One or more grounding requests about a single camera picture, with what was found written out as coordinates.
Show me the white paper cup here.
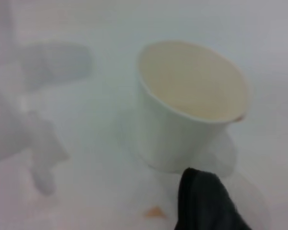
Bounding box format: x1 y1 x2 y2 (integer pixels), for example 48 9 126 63
135 40 251 173

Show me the dark blue rag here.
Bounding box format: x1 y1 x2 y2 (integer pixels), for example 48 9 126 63
173 167 253 230

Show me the small orange ball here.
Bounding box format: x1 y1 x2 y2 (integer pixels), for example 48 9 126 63
144 205 169 219

